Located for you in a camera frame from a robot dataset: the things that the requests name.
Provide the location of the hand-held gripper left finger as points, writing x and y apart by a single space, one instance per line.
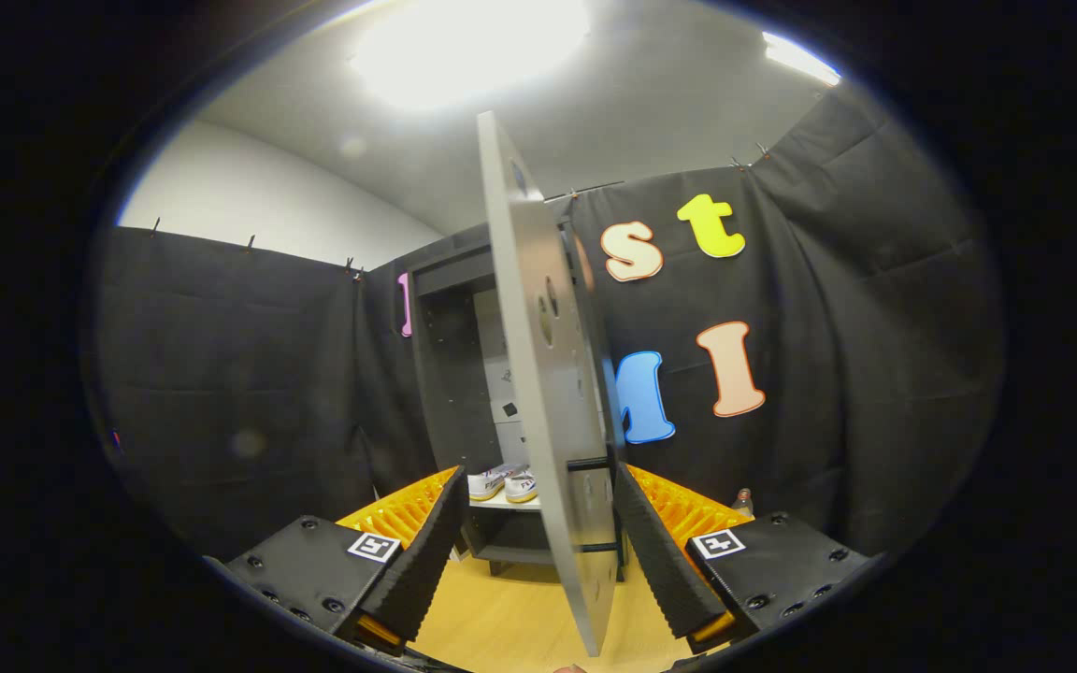
426 547

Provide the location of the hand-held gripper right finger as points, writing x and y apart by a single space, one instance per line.
646 551

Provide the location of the white canvas shoe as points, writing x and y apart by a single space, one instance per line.
485 483
522 488

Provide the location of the grey shoe cabinet door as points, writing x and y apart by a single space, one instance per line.
548 421

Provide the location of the dark grey shoe cabinet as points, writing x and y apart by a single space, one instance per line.
450 374

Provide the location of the clear bottle red label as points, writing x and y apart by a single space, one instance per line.
743 503

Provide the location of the black backdrop cloth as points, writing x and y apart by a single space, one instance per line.
221 374

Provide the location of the large ceiling light panel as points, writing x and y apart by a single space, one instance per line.
468 47

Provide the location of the narrow ceiling light strip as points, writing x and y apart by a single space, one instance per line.
800 58

